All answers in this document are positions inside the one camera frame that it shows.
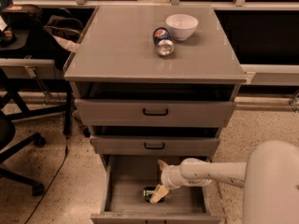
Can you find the black middle drawer handle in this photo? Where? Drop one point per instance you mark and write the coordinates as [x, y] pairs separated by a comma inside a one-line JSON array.
[[154, 146]]

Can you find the grey drawer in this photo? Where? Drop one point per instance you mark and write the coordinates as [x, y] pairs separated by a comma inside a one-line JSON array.
[[129, 113], [124, 203], [169, 146]]

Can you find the white bowl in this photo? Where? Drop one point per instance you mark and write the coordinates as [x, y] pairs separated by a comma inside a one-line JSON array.
[[181, 26]]

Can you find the black office chair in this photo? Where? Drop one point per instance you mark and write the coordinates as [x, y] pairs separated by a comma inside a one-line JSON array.
[[7, 133]]

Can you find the dark bag on desk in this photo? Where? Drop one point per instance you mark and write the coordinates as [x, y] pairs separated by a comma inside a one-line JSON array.
[[65, 31]]

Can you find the black top drawer handle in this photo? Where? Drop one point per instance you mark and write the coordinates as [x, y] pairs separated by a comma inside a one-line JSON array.
[[155, 113]]

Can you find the bottom grey drawer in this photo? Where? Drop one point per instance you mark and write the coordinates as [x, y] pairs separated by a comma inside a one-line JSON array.
[[124, 203]]

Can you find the blue Pepsi can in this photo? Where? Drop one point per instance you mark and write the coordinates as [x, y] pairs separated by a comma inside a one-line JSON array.
[[163, 41]]

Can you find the grey side desk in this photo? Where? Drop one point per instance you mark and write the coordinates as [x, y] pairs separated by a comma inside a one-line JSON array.
[[35, 75]]

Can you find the top grey drawer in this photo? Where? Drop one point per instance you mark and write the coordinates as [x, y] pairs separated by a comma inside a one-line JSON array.
[[129, 113]]

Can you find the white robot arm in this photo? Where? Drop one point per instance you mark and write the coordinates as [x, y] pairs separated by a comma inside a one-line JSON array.
[[269, 179]]

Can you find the grey drawer cabinet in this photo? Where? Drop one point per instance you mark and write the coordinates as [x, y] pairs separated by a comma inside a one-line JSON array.
[[117, 60]]

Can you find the black drawer handle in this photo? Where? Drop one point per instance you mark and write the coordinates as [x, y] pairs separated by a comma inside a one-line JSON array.
[[155, 113], [154, 146]]

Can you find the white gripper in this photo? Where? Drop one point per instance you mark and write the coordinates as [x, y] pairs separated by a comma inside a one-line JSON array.
[[168, 176]]

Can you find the middle grey drawer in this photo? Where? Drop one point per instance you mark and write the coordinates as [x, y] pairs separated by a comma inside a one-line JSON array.
[[169, 146]]

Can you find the green soda can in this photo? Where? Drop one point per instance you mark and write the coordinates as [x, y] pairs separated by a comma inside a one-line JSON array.
[[149, 194]]

